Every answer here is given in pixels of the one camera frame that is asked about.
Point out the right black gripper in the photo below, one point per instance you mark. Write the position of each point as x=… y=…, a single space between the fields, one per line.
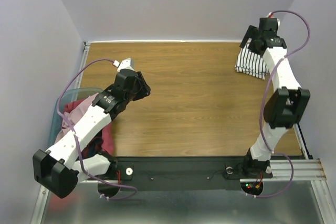
x=252 y=38

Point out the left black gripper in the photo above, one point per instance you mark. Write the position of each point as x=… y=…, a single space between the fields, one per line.
x=145 y=89

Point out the black white striped tank top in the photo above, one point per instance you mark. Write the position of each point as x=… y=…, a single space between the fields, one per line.
x=250 y=63

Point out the pink tank top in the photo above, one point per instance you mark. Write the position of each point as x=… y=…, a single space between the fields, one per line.
x=74 y=111

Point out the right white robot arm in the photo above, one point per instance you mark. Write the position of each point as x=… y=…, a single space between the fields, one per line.
x=288 y=102

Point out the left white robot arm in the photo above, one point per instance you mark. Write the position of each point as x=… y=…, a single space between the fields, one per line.
x=61 y=167

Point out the red tank top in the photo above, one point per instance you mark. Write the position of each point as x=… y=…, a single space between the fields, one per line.
x=106 y=135

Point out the navy tank top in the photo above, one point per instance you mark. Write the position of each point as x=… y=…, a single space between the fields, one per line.
x=93 y=148

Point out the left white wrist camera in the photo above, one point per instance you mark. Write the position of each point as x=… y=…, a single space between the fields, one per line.
x=124 y=64

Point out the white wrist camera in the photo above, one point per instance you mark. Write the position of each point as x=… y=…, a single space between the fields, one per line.
x=124 y=64
x=271 y=15

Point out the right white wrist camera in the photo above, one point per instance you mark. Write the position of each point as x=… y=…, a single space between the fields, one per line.
x=271 y=15

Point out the aluminium frame rail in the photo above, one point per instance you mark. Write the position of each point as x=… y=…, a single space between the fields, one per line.
x=199 y=106

